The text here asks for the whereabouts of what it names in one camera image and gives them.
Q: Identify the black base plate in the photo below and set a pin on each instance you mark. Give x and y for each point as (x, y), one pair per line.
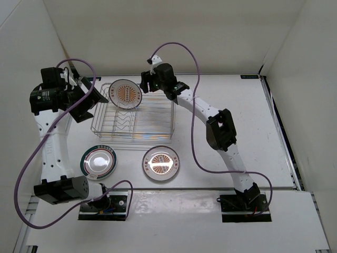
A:
(233, 210)
(112, 207)

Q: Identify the orange sunburst plate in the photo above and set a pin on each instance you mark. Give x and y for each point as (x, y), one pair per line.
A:
(125, 94)
(161, 164)

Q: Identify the green rimmed white plate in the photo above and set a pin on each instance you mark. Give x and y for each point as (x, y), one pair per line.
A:
(98, 162)

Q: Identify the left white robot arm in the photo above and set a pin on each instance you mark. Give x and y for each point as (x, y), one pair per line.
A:
(55, 103)

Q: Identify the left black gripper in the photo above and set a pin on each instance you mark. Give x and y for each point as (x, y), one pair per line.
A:
(82, 114)

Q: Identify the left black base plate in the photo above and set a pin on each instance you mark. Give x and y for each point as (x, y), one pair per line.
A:
(112, 207)

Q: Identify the small dark wall label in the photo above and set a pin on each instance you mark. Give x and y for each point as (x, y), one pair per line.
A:
(249, 76)

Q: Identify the chrome wire dish rack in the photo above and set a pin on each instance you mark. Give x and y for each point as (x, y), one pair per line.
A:
(153, 120)

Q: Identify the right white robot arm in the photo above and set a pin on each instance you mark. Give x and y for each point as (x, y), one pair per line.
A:
(220, 129)

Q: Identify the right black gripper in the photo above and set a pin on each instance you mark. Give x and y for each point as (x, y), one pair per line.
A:
(145, 78)

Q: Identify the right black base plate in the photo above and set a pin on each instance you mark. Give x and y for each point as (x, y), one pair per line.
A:
(233, 210)

